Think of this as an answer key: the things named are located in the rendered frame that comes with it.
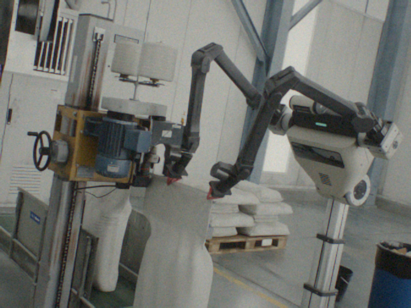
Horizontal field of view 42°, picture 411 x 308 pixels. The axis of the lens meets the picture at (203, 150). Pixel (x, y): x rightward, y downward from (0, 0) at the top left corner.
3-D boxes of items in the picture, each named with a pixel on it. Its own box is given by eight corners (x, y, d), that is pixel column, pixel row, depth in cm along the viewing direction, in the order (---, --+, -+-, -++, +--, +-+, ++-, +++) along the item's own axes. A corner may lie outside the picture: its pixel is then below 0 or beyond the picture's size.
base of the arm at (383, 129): (377, 120, 219) (362, 143, 217) (369, 108, 215) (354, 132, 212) (395, 123, 212) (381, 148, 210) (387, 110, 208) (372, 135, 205)
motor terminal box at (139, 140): (148, 157, 231) (153, 131, 230) (135, 158, 222) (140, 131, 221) (132, 154, 235) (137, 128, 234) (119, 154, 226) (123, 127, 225)
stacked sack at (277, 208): (295, 217, 603) (297, 205, 602) (252, 217, 559) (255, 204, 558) (266, 207, 636) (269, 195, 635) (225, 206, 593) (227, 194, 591)
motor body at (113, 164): (134, 180, 233) (144, 123, 231) (104, 178, 223) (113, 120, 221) (117, 172, 244) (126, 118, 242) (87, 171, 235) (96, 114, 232)
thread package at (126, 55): (145, 79, 259) (150, 44, 257) (119, 74, 249) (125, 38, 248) (129, 76, 270) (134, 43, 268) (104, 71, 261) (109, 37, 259)
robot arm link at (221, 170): (251, 173, 215) (248, 159, 222) (229, 162, 210) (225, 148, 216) (233, 192, 221) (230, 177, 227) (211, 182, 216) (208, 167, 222)
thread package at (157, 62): (180, 85, 239) (186, 47, 237) (148, 79, 228) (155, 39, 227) (158, 82, 252) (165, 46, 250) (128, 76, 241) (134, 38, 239)
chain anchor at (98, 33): (105, 43, 238) (107, 29, 237) (95, 41, 234) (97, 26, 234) (102, 43, 240) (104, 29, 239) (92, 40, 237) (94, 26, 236)
